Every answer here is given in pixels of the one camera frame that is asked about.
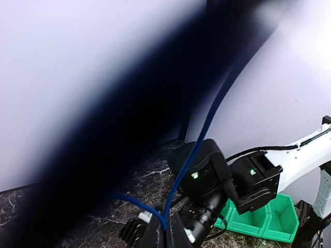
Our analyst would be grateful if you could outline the green bin near compartment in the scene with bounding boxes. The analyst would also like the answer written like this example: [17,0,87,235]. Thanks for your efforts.
[262,194,299,243]

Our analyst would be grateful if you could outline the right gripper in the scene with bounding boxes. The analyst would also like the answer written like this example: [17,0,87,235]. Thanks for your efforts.
[178,200,220,245]

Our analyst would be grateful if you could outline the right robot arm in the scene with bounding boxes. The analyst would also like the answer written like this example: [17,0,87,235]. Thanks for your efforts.
[179,116,330,247]

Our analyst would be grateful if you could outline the right black frame post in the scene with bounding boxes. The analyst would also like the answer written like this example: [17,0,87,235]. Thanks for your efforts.
[178,0,220,144]

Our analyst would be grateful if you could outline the dark blue cable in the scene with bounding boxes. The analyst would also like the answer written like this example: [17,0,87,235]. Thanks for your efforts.
[111,0,331,230]

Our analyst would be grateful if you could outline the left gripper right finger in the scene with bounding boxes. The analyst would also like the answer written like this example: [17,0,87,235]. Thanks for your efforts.
[167,212,191,248]

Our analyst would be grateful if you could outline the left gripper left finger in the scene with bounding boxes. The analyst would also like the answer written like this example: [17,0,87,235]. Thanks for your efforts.
[138,216,165,248]

